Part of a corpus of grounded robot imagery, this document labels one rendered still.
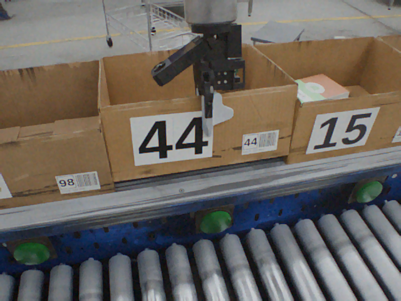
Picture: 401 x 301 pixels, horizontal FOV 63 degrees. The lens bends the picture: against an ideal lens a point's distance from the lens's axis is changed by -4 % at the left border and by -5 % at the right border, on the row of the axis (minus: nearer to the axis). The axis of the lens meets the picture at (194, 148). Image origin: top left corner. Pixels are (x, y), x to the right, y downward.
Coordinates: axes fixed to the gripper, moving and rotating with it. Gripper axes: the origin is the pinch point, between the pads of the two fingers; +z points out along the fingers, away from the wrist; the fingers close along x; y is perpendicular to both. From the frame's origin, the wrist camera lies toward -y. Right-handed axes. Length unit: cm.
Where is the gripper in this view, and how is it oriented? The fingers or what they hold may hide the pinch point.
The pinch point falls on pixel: (203, 129)
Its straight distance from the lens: 67.0
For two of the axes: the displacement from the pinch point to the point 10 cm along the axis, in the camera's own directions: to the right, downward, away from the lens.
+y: 9.8, -1.4, 1.6
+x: -2.1, -4.2, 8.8
